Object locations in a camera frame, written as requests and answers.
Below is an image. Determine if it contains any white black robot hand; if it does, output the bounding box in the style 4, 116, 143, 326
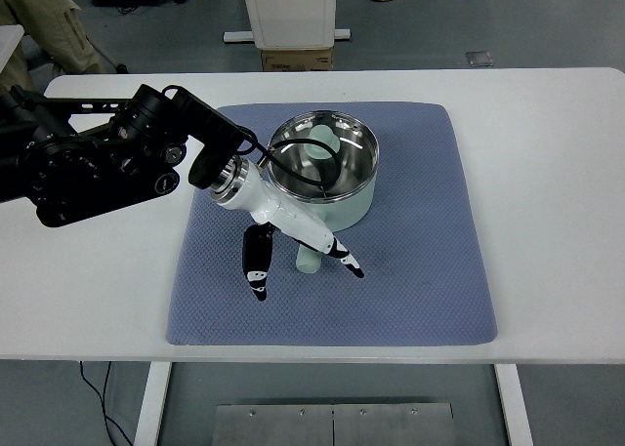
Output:
210, 156, 364, 302

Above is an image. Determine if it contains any green pot with handle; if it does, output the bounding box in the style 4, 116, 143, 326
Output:
266, 109, 381, 275

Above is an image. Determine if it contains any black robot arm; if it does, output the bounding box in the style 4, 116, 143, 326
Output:
1, 85, 333, 252

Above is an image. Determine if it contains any cardboard box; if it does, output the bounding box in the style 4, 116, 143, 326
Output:
261, 48, 334, 72

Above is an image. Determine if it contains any blue textured mat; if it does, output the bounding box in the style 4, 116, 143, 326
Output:
165, 101, 500, 347

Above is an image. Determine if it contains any person in khaki trousers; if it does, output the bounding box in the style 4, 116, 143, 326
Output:
1, 0, 109, 75

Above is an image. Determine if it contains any left white table leg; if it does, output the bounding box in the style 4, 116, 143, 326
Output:
134, 361, 173, 446

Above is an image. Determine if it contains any white table leg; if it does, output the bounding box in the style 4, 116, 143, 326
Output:
494, 364, 534, 446
134, 361, 173, 446

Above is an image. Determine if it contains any grey floor socket cover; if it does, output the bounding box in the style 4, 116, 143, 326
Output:
465, 51, 494, 67

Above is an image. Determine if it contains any white side table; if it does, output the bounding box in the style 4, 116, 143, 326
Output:
0, 24, 24, 71

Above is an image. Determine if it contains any right white table leg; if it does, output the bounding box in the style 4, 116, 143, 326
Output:
494, 364, 534, 446

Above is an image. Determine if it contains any white pedestal base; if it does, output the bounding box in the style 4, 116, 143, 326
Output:
223, 0, 352, 51

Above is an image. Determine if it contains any black floor cable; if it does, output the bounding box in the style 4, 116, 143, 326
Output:
79, 360, 134, 446

